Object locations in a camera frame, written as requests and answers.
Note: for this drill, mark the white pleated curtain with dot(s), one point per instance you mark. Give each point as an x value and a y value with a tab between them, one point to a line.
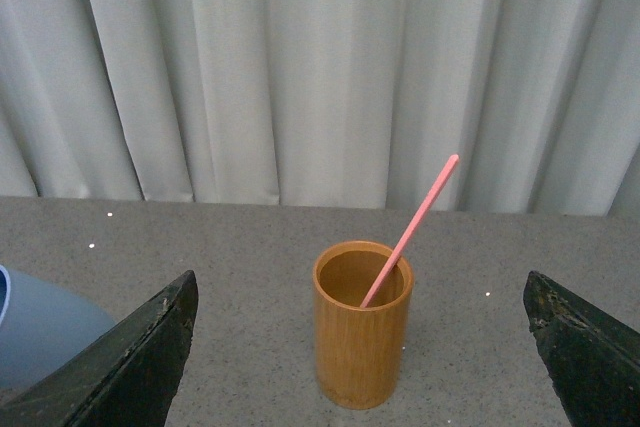
349	103

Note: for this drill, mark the pink chopstick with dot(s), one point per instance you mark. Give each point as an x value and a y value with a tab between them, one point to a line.
425	206

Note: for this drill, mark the light blue plastic cup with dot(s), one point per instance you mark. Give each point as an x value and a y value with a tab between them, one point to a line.
43	326

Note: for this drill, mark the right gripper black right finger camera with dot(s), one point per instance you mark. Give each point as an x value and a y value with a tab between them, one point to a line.
591	358

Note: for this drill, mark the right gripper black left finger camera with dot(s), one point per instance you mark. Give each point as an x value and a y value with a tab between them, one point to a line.
127	377

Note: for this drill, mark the bamboo chopstick holder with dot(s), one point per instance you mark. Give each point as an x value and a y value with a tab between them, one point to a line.
358	350

